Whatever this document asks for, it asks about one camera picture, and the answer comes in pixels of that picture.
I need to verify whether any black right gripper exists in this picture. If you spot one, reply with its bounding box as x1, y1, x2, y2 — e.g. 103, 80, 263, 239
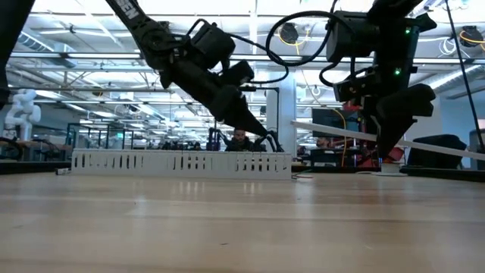
373, 83, 437, 158

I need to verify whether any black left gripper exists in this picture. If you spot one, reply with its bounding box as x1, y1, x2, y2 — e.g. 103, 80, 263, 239
210, 85, 270, 138

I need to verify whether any white duct cover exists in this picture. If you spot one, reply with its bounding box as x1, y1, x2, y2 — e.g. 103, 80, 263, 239
289, 119, 485, 162

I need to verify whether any white slotted cable duct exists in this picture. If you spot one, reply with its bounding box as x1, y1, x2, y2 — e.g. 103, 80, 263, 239
70, 148, 293, 181

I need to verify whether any person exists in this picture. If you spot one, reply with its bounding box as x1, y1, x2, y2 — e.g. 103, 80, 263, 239
314, 136, 333, 150
224, 127, 267, 152

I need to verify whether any black monitor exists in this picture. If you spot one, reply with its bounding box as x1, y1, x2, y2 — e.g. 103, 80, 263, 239
311, 108, 360, 140

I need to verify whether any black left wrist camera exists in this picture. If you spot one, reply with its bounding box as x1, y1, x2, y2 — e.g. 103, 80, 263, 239
222, 59, 256, 87

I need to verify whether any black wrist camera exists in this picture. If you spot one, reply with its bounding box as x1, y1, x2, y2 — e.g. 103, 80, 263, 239
222, 59, 256, 87
332, 73, 380, 103

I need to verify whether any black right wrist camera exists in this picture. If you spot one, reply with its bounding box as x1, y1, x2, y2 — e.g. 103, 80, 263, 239
332, 73, 380, 103

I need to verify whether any yellow cable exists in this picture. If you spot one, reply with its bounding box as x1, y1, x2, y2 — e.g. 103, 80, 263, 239
332, 108, 348, 168

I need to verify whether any long black cable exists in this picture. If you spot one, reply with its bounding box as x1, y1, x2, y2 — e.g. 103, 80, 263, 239
443, 0, 485, 152

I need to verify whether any black yellow cable reel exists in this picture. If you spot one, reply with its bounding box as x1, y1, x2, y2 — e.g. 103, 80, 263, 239
457, 24, 485, 52

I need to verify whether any dark background workstation frame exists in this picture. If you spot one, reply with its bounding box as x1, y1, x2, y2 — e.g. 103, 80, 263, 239
64, 121, 136, 151

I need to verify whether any black aluminium rig frame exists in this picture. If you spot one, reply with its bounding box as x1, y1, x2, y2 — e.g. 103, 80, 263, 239
0, 161, 485, 182

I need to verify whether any black coiled hose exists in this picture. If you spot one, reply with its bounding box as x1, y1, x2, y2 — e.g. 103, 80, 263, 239
0, 136, 24, 161

